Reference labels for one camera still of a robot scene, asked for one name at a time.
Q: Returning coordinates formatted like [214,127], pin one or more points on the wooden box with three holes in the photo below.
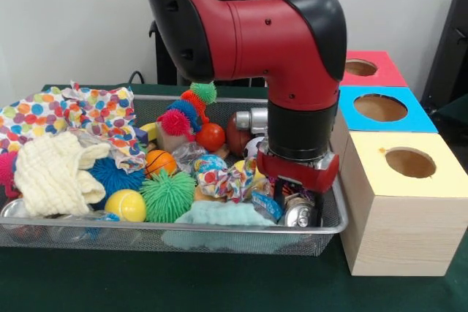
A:
[402,235]

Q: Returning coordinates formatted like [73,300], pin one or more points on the multicolour spiky caterpillar toy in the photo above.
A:
[175,120]

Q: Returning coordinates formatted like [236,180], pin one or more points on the black office chair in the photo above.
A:
[449,45]

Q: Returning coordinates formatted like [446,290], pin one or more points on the silver drink can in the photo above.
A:
[298,215]

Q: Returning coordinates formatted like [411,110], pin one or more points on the mint green waffle cloth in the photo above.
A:
[219,215]

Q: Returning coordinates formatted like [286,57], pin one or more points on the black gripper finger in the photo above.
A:
[318,209]
[279,191]

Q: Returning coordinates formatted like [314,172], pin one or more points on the orange toy basketball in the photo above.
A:
[161,162]

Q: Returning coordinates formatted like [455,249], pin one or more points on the colourful polka dot cloth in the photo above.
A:
[102,111]
[33,118]
[226,180]

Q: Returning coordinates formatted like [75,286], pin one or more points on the cream waffle cloth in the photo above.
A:
[55,177]

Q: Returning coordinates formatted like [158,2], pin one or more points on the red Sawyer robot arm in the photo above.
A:
[256,41]

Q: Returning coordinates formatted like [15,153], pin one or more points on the shallow clear mesh bin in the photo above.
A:
[109,239]

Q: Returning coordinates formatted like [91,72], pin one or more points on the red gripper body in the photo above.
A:
[303,177]

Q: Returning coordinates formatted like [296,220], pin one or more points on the green spiky puffer ball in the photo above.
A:
[168,197]

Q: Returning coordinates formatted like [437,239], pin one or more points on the yellow tennis ball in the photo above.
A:
[125,205]

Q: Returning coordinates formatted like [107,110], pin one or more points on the green cloth side table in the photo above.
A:
[457,105]

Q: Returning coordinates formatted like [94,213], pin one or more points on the crushed clear water bottle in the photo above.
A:
[265,206]

